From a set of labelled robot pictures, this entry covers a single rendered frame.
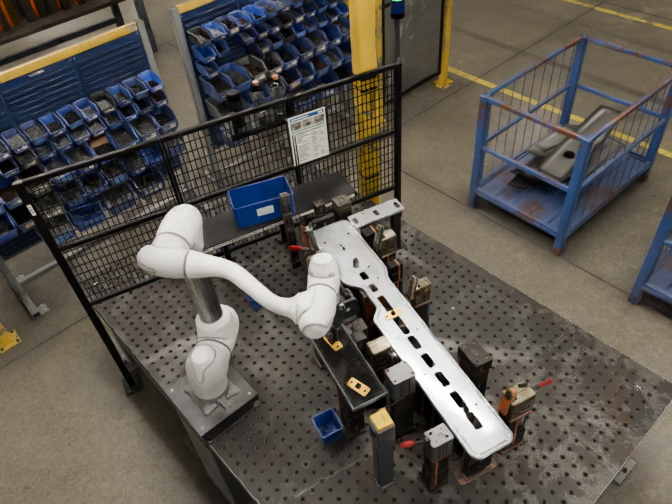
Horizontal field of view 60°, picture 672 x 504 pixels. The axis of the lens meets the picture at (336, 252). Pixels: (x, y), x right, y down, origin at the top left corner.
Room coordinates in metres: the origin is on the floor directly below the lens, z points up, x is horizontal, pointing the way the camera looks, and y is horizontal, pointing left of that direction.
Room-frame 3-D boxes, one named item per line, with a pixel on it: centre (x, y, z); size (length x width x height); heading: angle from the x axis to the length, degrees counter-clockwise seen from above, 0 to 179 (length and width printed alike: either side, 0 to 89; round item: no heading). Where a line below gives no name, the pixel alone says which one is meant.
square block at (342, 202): (2.34, -0.06, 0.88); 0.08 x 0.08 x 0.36; 22
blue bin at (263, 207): (2.34, 0.35, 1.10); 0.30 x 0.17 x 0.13; 105
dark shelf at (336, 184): (2.36, 0.31, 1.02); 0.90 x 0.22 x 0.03; 112
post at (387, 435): (1.02, -0.10, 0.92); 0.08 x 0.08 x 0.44; 22
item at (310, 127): (2.58, 0.08, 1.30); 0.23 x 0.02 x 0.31; 112
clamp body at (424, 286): (1.73, -0.36, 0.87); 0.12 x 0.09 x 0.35; 112
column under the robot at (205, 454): (1.44, 0.60, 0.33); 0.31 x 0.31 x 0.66; 38
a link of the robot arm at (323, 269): (1.35, 0.05, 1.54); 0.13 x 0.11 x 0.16; 169
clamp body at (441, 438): (0.99, -0.29, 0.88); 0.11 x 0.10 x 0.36; 112
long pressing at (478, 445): (1.59, -0.23, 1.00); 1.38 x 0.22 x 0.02; 22
